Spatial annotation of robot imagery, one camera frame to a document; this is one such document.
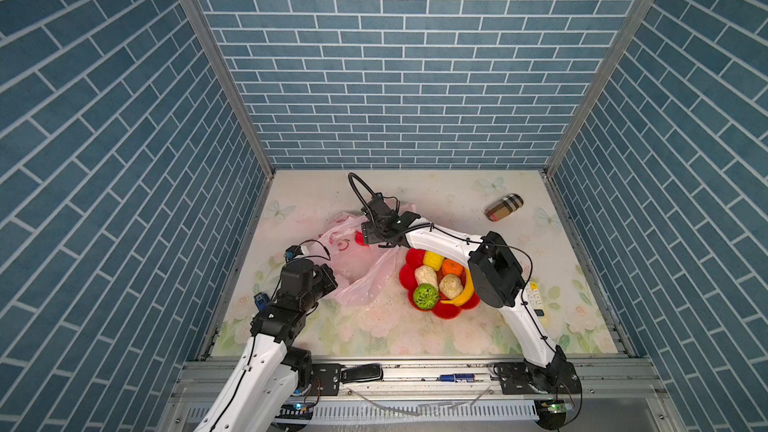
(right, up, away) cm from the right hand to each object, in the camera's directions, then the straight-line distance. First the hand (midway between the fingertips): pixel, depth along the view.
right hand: (369, 227), depth 96 cm
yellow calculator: (+49, -20, -10) cm, 54 cm away
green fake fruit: (+17, -17, -15) cm, 29 cm away
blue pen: (+25, -35, -22) cm, 48 cm away
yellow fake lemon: (+20, -9, -7) cm, 23 cm away
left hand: (-8, -10, -15) cm, 19 cm away
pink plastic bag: (0, -11, -15) cm, 19 cm away
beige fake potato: (+18, -13, -10) cm, 24 cm away
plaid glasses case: (+47, +6, +10) cm, 49 cm away
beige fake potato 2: (+24, -15, -13) cm, 32 cm away
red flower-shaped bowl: (+12, -14, -7) cm, 20 cm away
